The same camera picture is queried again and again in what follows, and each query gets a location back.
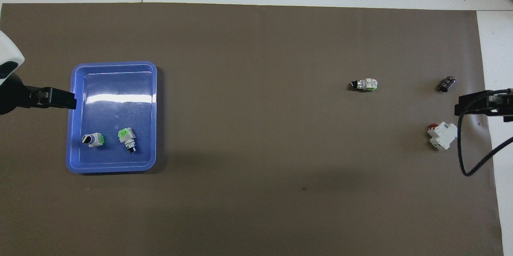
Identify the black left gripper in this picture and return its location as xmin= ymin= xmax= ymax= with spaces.
xmin=0 ymin=73 xmax=77 ymax=115

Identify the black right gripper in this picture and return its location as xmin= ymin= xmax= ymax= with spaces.
xmin=454 ymin=89 xmax=513 ymax=123

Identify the white selector switch orange block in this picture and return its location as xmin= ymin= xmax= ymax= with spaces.
xmin=350 ymin=79 xmax=378 ymax=92

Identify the blue plastic tray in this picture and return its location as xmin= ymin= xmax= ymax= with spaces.
xmin=66 ymin=61 xmax=158 ymax=174

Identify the white circuit breaker red lever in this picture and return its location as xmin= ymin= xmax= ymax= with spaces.
xmin=427 ymin=121 xmax=458 ymax=151

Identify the brown table mat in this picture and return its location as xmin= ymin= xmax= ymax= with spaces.
xmin=0 ymin=2 xmax=504 ymax=256

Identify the upright selector switch green block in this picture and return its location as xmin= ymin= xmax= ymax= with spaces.
xmin=82 ymin=132 xmax=106 ymax=148

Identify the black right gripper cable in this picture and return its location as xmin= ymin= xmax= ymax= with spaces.
xmin=457 ymin=91 xmax=513 ymax=177

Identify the lying selector switch green block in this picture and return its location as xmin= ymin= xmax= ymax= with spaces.
xmin=118 ymin=127 xmax=137 ymax=155

